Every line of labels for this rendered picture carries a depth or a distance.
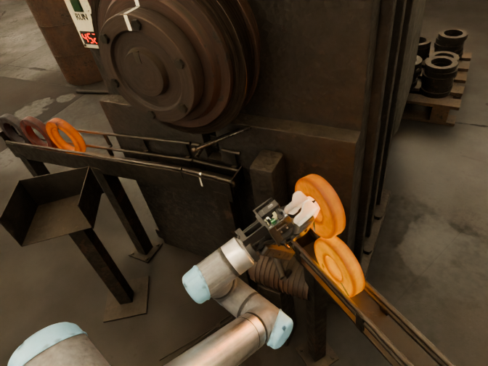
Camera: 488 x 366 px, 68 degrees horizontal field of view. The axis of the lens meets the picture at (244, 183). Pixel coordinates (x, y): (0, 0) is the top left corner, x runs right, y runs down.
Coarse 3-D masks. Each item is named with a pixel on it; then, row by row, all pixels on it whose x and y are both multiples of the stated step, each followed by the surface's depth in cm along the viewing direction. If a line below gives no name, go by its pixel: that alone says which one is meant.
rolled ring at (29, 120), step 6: (24, 120) 156; (30, 120) 155; (36, 120) 156; (24, 126) 160; (30, 126) 164; (36, 126) 155; (42, 126) 156; (24, 132) 164; (30, 132) 165; (42, 132) 156; (30, 138) 166; (36, 138) 167; (48, 138) 157; (36, 144) 167; (42, 144) 167; (48, 144) 161; (54, 144) 161; (54, 150) 165
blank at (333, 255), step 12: (324, 240) 85; (336, 240) 84; (324, 252) 88; (336, 252) 81; (348, 252) 81; (324, 264) 91; (336, 264) 91; (348, 264) 80; (336, 276) 89; (348, 276) 81; (360, 276) 80; (348, 288) 84; (360, 288) 82
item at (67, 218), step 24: (24, 192) 133; (48, 192) 137; (72, 192) 138; (96, 192) 133; (0, 216) 118; (24, 216) 130; (48, 216) 134; (72, 216) 130; (96, 216) 129; (24, 240) 127; (96, 240) 143; (96, 264) 148; (120, 288) 161; (144, 288) 174; (120, 312) 166; (144, 312) 164
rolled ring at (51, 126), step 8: (56, 120) 148; (48, 128) 152; (56, 128) 149; (64, 128) 146; (72, 128) 148; (56, 136) 157; (72, 136) 147; (80, 136) 150; (56, 144) 159; (64, 144) 159; (80, 144) 150
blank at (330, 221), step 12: (300, 180) 84; (312, 180) 80; (324, 180) 80; (312, 192) 81; (324, 192) 78; (324, 204) 78; (336, 204) 77; (324, 216) 81; (336, 216) 78; (312, 228) 89; (324, 228) 83; (336, 228) 79
